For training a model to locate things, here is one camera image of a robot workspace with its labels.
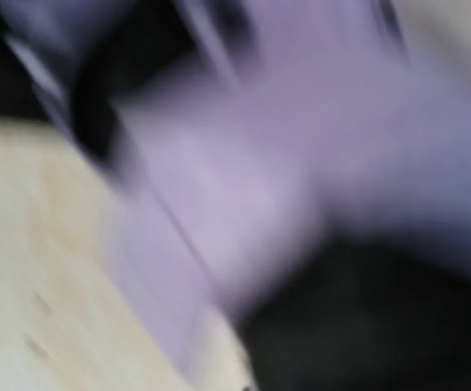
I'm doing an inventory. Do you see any lilac folding umbrella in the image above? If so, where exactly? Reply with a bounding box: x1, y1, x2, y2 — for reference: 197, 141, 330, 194
0, 0, 471, 391

